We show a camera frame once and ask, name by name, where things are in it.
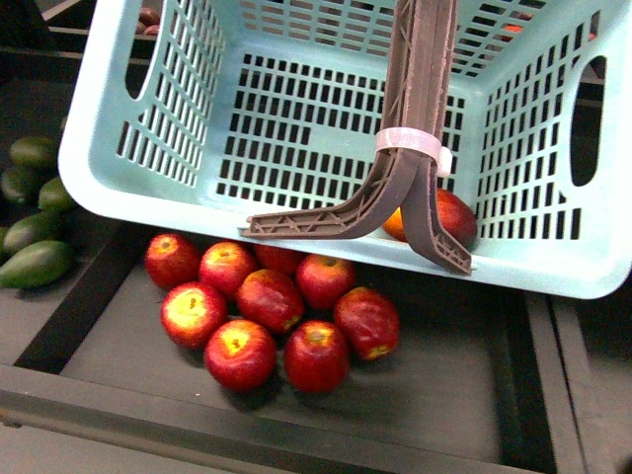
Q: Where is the red apple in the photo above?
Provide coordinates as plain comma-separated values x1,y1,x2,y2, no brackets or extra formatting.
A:
198,241,260,301
283,320,351,394
236,269,305,335
333,286,400,361
203,319,277,393
295,254,356,310
160,281,228,350
254,244,305,276
144,233,201,289

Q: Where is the red yellow mango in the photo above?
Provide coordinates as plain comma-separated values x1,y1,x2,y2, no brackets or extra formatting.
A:
382,189,477,248

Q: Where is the light teal plastic basket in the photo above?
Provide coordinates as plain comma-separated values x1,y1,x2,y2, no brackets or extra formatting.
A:
59,1,631,299

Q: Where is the white zip tie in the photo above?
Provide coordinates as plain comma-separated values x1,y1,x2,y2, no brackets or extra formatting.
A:
374,126,453,178

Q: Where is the brown basket handle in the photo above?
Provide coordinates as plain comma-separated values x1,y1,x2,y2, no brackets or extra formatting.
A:
241,1,472,276

